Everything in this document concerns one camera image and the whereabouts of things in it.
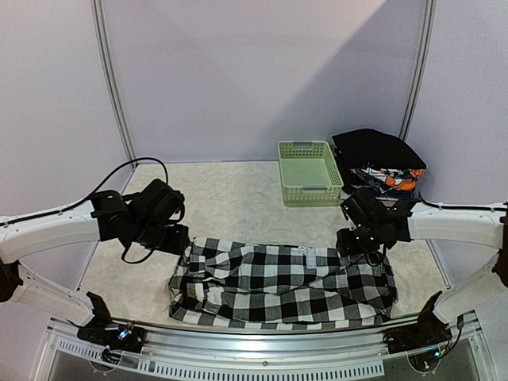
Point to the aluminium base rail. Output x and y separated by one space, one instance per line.
197 353

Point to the pale green plastic laundry basket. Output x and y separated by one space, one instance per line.
309 175

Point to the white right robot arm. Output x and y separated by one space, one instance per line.
480 225

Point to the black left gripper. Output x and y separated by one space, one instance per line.
178 244

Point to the black white patterned garment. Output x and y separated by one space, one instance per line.
262 286

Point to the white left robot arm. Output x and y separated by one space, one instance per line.
24 239

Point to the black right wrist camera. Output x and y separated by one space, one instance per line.
363 208

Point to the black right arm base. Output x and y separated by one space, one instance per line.
427 330

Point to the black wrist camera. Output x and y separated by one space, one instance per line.
160 203
363 208

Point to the dark folded clothes stack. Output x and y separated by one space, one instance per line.
352 183

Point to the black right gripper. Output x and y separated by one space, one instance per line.
345 246

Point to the right corner wall post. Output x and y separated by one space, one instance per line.
419 67

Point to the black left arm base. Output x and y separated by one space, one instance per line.
102 329

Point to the black t-shirt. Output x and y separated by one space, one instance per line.
372 148

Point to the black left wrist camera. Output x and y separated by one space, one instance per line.
160 203

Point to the corner wall post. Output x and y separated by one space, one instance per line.
419 67
99 19

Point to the left corner wall post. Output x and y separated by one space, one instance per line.
99 19

